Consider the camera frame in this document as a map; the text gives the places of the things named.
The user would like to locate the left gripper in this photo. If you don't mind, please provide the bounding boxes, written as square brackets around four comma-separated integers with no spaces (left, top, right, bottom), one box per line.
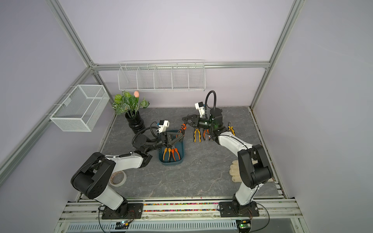
[145,132,183,153]

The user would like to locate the orange black pliers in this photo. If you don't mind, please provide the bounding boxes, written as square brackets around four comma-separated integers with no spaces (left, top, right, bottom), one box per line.
[176,123,187,138]

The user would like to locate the yellow grey pliers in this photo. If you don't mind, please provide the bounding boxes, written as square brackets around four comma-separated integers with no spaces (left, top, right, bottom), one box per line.
[194,128,201,143]

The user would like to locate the grey orange Greener pliers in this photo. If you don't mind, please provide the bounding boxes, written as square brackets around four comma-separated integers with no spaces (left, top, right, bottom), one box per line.
[203,129,211,140]

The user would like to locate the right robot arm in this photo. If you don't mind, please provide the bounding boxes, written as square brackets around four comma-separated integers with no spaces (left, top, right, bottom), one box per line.
[182,108,273,212]

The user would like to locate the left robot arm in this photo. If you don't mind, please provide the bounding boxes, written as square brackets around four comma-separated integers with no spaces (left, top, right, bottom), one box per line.
[71,130,184,212]

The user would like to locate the yellow long nose pliers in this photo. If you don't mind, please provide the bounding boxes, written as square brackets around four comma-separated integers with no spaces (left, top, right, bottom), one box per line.
[162,148,172,163]

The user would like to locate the teal plastic storage box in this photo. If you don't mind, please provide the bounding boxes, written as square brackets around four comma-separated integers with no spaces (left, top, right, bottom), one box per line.
[158,130,185,166]

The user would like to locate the black vase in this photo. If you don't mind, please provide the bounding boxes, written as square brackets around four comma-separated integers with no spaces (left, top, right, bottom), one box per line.
[125,111,145,134]

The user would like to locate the green artificial plant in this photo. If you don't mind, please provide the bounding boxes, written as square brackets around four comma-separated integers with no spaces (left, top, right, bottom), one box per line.
[112,90,150,118]

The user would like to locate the beige work glove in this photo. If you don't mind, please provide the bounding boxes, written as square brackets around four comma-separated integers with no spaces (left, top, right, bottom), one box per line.
[229,160,275,183]

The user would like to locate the masking tape roll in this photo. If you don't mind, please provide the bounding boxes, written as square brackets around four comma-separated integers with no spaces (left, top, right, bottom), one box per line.
[109,170,127,187]

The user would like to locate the white mesh basket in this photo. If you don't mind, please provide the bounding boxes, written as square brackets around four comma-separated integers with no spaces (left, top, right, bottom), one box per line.
[50,84,109,132]

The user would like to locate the orange handled pliers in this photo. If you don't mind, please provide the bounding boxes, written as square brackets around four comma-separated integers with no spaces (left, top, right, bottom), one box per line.
[171,147,181,162]

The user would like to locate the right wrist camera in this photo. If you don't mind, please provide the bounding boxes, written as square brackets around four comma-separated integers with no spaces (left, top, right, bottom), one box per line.
[195,102,207,118]

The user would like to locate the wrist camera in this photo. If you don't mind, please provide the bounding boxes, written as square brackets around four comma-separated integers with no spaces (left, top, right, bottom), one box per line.
[195,102,207,118]
[158,120,170,134]

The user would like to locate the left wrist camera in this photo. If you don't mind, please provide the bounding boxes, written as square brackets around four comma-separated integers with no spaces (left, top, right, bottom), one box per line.
[158,120,170,134]

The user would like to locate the white wire wall shelf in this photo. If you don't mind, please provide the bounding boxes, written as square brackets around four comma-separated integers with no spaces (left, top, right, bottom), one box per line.
[118,60,206,91]

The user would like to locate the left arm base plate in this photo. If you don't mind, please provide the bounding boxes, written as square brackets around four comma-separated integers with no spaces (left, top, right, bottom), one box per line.
[102,203,144,219]

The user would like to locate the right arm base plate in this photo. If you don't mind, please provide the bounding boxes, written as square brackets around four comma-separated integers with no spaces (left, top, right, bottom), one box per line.
[218,201,259,217]

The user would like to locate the aluminium front rail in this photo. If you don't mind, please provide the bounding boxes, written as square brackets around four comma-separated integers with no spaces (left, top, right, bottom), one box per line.
[59,199,304,222]

